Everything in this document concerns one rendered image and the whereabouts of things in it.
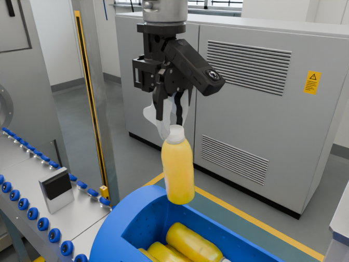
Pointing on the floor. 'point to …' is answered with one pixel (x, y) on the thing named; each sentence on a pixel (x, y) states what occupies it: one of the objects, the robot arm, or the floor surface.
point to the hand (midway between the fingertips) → (174, 130)
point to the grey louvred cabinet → (253, 102)
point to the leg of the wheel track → (15, 238)
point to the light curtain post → (96, 93)
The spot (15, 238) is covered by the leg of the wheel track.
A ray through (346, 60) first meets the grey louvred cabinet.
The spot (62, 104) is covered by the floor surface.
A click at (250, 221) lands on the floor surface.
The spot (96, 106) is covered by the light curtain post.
